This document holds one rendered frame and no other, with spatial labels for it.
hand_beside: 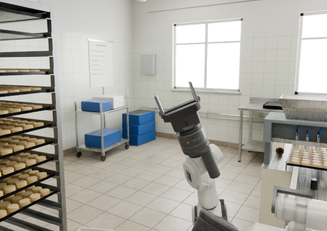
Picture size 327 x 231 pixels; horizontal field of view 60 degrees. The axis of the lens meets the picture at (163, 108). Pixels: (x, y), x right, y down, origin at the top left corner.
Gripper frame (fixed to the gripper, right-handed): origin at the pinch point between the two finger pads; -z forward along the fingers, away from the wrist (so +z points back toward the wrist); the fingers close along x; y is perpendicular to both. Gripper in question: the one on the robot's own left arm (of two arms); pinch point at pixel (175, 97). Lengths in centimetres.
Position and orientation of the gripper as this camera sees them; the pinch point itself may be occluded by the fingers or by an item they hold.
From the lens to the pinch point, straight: 84.3
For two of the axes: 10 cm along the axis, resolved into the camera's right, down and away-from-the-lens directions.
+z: 3.7, 8.8, 2.8
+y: 0.7, 2.8, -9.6
